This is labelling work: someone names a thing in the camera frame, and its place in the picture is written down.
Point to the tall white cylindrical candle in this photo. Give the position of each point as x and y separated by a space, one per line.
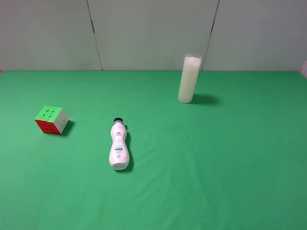
190 71

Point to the white plastic bottle black cap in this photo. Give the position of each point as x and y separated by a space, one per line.
119 157

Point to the colourful puzzle cube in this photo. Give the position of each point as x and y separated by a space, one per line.
52 120

